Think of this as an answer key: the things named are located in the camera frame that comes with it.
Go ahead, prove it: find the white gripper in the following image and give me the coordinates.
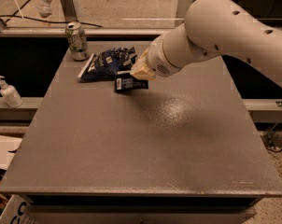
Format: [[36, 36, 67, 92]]
[[130, 35, 181, 80]]

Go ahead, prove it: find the blue rxbar blueberry wrapper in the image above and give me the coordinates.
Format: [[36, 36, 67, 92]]
[[114, 71, 148, 92]]

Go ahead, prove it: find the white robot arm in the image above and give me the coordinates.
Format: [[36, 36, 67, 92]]
[[131, 0, 282, 88]]

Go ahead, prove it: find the blue chip bag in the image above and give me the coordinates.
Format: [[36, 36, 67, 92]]
[[78, 46, 137, 82]]

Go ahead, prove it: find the green soda can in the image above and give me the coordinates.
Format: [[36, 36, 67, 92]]
[[65, 21, 90, 61]]

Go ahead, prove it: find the white pump dispenser bottle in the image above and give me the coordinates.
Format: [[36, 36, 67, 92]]
[[0, 76, 22, 108]]

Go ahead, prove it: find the white cardboard box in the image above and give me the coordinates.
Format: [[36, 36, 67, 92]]
[[0, 195, 39, 224]]

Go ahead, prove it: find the left metal bracket post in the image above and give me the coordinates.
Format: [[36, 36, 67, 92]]
[[60, 0, 77, 22]]

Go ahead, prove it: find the black cable behind glass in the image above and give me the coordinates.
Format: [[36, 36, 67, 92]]
[[0, 0, 104, 29]]

